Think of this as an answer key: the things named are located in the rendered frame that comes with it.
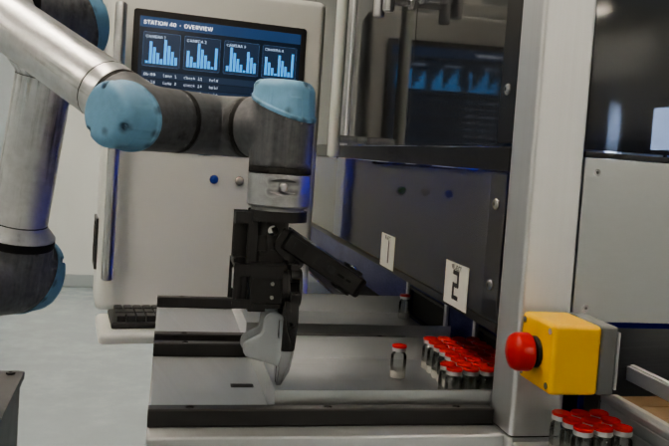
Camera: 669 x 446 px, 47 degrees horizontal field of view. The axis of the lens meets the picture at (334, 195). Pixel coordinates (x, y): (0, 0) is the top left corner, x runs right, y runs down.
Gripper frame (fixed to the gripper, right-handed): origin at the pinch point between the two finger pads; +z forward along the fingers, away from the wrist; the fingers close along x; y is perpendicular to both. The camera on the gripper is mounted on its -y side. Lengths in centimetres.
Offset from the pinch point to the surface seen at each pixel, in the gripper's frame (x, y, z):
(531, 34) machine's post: 9.7, -24.1, -42.1
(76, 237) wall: -544, 83, 52
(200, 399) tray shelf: -1.3, 9.8, 3.6
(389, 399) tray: 6.1, -11.7, 1.2
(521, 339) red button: 19.3, -21.2, -9.4
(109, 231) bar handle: -80, 27, -7
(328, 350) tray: -19.5, -9.6, 2.3
